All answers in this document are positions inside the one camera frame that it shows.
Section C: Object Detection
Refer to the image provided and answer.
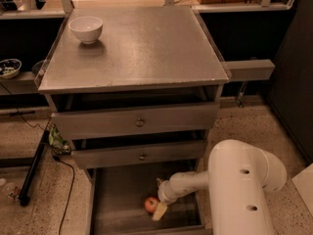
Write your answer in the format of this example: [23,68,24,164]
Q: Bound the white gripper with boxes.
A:
[152,178,178,221]

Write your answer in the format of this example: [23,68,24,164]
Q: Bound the red apple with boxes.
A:
[144,197,159,213]

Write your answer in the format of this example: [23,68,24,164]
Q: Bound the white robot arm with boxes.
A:
[153,140,287,235]

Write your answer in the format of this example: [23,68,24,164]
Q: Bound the bottom open grey drawer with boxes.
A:
[88,160,213,235]

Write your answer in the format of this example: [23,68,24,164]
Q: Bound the middle grey drawer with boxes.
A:
[71,140,207,168]

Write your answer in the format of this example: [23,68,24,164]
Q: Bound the top grey drawer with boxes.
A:
[52,102,219,140]

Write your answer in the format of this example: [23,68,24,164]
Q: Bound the grey drawer cabinet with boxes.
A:
[38,6,229,235]

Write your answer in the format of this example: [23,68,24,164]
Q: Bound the green snack bag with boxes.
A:
[48,123,71,155]

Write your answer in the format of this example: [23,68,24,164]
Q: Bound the black metal leg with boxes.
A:
[19,130,49,207]

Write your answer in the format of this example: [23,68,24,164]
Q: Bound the white board on floor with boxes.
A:
[291,164,313,216]

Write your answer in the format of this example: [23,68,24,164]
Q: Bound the grey side shelf left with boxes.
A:
[0,71,37,96]

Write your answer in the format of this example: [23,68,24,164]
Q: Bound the white ceramic bowl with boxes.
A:
[68,16,103,44]

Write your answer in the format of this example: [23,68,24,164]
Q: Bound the patterned bowl on shelf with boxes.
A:
[0,59,22,79]

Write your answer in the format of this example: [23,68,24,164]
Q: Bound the black floor cable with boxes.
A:
[52,154,76,235]

